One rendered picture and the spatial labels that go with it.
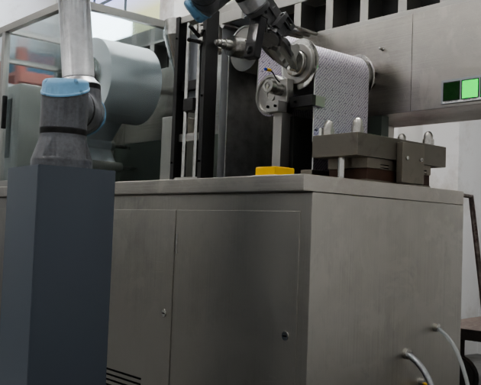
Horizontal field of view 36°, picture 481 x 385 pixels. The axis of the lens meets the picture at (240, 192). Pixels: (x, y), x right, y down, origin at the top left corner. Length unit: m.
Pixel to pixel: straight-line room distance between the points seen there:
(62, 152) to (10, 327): 0.44
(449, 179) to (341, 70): 2.97
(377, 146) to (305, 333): 0.56
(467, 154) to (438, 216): 3.07
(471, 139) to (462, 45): 2.99
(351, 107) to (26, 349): 1.14
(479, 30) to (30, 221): 1.32
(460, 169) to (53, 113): 3.62
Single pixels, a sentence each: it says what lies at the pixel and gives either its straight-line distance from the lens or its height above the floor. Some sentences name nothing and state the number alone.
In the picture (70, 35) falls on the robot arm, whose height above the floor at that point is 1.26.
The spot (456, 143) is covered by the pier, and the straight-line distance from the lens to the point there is 5.12.
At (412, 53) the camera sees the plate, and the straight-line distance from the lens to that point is 2.35.
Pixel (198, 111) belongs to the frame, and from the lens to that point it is 2.33.
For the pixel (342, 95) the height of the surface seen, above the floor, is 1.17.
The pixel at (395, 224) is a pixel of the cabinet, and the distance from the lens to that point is 1.97.
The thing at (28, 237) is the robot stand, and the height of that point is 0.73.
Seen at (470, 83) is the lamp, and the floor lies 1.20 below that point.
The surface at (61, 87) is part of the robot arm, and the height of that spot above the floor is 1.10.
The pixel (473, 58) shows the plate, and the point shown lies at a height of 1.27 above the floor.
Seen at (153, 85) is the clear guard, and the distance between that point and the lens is 3.05.
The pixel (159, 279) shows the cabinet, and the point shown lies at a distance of 2.18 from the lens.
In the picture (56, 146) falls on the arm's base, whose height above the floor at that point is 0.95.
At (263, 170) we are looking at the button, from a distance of 1.85.
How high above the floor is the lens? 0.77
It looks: 3 degrees up
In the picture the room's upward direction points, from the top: 2 degrees clockwise
